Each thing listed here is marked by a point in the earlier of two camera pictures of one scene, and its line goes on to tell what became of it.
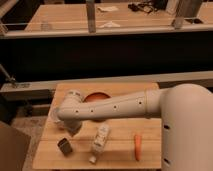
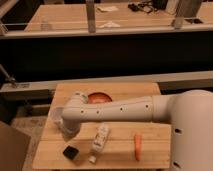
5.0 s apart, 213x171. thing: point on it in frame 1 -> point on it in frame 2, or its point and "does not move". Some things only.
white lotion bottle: (102, 133) does not move
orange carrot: (138, 146) does not move
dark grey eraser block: (65, 146) -> (70, 152)
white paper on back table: (109, 25) does not move
